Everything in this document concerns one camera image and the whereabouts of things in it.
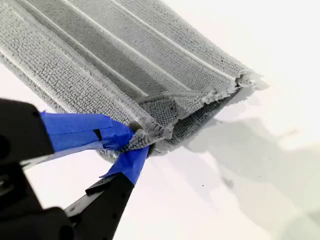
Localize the grey striped towel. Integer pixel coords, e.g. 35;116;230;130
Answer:
0;0;271;165

